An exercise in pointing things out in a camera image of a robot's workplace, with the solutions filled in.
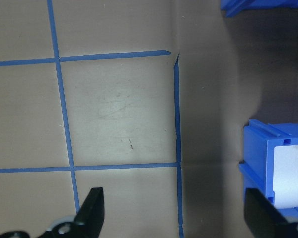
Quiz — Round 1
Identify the blue plastic button bin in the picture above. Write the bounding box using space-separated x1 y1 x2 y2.
239 119 298 223

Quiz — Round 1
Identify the white foam pad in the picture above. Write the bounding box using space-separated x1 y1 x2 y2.
274 145 298 209

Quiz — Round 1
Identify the blue plastic capacitor bin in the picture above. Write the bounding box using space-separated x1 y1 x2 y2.
220 0 298 18

